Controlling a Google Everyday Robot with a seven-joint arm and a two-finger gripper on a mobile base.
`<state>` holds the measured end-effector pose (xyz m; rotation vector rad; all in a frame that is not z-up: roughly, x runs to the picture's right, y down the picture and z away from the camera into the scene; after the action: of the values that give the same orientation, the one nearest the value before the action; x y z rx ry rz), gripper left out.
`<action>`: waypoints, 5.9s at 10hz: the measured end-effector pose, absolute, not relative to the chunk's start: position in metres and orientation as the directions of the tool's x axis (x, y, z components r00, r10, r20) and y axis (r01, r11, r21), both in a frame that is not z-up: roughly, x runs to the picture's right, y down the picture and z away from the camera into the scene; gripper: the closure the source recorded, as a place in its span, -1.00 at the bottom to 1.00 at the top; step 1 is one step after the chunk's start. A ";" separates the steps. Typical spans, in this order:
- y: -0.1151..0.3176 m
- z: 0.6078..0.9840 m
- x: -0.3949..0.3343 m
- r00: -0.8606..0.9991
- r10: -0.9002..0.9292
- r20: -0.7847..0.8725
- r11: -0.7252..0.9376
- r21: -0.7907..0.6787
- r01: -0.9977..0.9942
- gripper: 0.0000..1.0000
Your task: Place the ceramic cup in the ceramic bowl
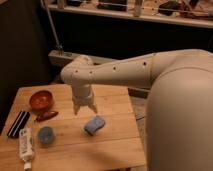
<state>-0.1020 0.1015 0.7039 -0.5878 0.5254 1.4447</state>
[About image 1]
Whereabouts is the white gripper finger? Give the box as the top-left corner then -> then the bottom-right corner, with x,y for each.
73,105 -> 80,115
89,103 -> 98,114

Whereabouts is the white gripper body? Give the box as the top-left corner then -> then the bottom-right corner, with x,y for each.
71,84 -> 94,107

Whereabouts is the blue ceramic cup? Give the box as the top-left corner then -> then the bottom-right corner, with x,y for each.
38,127 -> 55,145

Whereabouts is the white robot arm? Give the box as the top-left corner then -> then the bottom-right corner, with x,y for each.
61,49 -> 213,171

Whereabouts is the red ceramic bowl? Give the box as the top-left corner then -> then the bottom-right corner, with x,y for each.
29,90 -> 53,111

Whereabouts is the blue sponge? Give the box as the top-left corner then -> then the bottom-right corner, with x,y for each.
84,115 -> 105,136

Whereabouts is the red chili pepper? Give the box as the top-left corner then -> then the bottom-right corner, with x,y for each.
35,111 -> 58,122

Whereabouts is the black striped rectangular block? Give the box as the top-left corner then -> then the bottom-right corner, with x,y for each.
7,111 -> 30,139

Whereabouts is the metal pole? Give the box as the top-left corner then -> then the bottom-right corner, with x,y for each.
42,0 -> 64,56

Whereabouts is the white toothpaste tube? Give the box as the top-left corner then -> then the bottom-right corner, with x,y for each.
19,128 -> 34,171

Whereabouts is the wooden shelf board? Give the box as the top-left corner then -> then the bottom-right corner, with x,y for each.
44,0 -> 213,29

